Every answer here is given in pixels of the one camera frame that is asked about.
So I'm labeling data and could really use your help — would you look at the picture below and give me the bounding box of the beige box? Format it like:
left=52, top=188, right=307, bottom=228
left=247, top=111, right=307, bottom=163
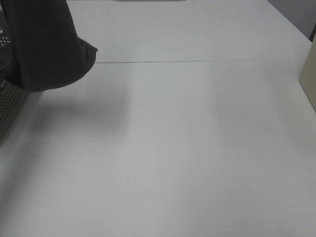
left=299, top=39, right=316, bottom=111

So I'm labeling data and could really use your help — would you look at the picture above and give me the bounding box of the grey perforated plastic basket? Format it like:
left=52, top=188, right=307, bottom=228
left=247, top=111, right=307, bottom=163
left=0, top=8, right=28, bottom=145

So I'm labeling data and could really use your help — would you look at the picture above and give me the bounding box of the dark navy towel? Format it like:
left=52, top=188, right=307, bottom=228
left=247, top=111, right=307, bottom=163
left=0, top=0, right=98, bottom=92

